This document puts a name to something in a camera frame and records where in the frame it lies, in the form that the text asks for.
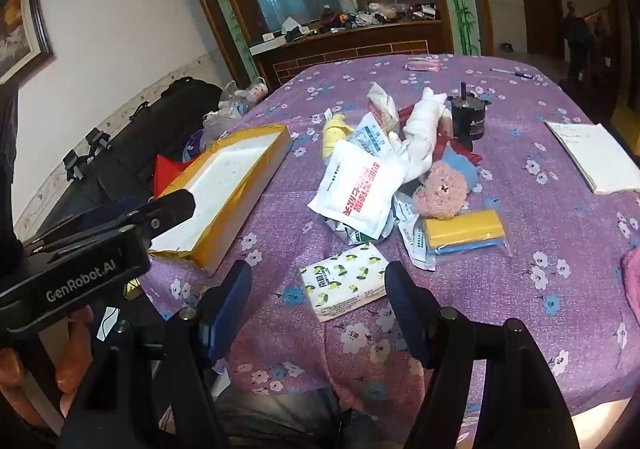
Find yellow cloth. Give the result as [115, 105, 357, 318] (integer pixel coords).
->
[321, 113, 358, 160]

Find white towel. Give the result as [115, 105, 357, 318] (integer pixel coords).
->
[395, 88, 451, 182]

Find blue cloth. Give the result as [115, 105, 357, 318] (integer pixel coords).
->
[440, 146, 481, 190]

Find lemon print tissue pack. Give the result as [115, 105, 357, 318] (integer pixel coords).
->
[299, 241, 391, 323]

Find pink mask packet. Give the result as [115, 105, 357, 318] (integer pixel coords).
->
[407, 56, 443, 75]

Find black sofa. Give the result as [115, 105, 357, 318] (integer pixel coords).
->
[15, 76, 226, 250]

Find wooden cabinet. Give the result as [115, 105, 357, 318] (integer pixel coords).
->
[249, 19, 456, 90]

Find black motor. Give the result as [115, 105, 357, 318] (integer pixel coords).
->
[450, 81, 493, 142]

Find blue white wipes packet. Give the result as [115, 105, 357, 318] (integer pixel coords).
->
[350, 111, 401, 156]

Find white packet red label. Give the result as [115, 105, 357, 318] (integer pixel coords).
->
[367, 83, 401, 130]

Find white packet red print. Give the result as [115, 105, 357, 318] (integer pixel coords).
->
[306, 139, 405, 245]

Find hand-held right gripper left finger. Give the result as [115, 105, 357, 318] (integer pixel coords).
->
[52, 260, 253, 449]

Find pink plush bear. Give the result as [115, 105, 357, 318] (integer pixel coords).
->
[412, 160, 471, 220]

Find pen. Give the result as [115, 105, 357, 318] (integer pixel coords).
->
[489, 67, 535, 80]

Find person's grey trousers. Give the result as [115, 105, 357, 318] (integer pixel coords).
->
[215, 386, 401, 449]

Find person's left hand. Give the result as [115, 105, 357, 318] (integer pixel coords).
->
[0, 304, 97, 430]

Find black sofa bracket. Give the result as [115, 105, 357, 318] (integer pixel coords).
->
[85, 128, 114, 156]
[62, 151, 89, 182]

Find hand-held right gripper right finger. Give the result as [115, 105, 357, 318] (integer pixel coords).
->
[384, 261, 583, 449]

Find yellow white cardboard box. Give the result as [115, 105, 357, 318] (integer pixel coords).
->
[149, 123, 293, 275]

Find white packet blue print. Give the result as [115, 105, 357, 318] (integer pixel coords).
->
[397, 216, 437, 272]

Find white paper pad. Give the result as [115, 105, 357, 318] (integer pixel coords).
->
[544, 121, 640, 194]

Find wooden door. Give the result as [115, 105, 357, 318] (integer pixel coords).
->
[515, 0, 566, 60]

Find pink cloth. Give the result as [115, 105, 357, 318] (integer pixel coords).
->
[622, 246, 640, 330]

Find dark hanging jacket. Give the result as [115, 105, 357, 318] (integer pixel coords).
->
[562, 1, 594, 80]

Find clear plastic bag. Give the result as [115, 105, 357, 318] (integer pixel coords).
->
[200, 106, 244, 150]

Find pile of cabinet clutter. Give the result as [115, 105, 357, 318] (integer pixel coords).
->
[300, 0, 443, 34]

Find purple bag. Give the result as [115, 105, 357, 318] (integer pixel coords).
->
[181, 129, 206, 163]

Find plastic bag of bottles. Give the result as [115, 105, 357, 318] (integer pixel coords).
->
[219, 76, 271, 116]

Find purple floral tablecloth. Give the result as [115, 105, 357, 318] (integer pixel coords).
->
[135, 54, 640, 445]

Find framed picture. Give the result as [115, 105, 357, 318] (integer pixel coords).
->
[0, 0, 55, 84]

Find yellow blue sponge packet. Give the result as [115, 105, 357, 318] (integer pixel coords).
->
[420, 209, 512, 260]

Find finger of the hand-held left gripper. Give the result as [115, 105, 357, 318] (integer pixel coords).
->
[22, 196, 151, 250]
[122, 189, 197, 244]

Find white packet green print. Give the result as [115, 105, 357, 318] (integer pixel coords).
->
[326, 214, 397, 246]

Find red bag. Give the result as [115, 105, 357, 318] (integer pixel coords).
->
[152, 154, 194, 200]

